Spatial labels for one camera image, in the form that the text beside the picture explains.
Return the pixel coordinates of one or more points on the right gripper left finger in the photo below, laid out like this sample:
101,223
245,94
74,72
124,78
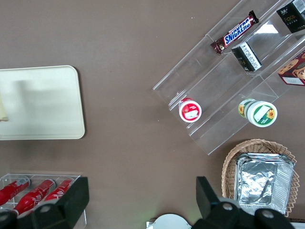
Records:
71,202

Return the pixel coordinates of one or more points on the aluminium foil tray stack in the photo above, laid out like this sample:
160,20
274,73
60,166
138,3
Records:
259,183

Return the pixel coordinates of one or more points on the red lid snack cup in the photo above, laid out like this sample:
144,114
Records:
190,111

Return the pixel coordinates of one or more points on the red cola bottle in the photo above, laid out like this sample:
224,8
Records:
58,190
35,194
14,188

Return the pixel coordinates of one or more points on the small black carton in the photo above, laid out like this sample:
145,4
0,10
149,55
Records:
291,16
246,56

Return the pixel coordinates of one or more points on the red cookie box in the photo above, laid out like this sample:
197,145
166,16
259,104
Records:
294,70

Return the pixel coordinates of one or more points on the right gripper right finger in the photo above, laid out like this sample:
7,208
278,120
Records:
209,210

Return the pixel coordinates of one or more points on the white plastic bin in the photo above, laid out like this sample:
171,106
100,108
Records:
300,225

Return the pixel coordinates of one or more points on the light tan wicker basket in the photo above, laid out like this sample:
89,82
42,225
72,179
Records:
230,162

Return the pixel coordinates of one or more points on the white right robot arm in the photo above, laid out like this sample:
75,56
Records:
170,221

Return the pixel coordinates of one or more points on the clear acrylic bottle rack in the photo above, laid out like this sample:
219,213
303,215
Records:
35,177

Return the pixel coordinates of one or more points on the Snickers chocolate bar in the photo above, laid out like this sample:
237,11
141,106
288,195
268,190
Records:
234,33

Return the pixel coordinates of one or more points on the clear acrylic stepped stand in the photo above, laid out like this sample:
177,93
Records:
214,78

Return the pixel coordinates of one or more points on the cream plastic tray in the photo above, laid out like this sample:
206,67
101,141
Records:
47,102

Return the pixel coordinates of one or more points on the green lid snack cup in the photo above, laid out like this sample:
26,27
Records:
261,114

